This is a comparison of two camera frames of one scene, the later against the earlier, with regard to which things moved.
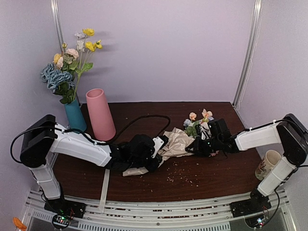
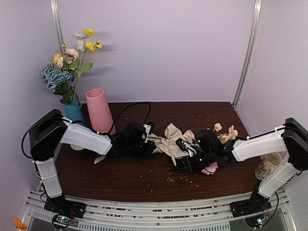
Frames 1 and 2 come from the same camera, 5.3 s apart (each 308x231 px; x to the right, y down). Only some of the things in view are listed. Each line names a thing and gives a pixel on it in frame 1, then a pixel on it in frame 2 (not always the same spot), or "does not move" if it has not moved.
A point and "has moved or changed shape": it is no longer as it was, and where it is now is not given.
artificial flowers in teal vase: [62, 76] does not move
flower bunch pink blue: [190, 124] to [224, 138]
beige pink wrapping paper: [176, 144] has moved or changed shape
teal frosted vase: [75, 118] does not move
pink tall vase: [100, 117] does not move
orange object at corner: [18, 224] does not move
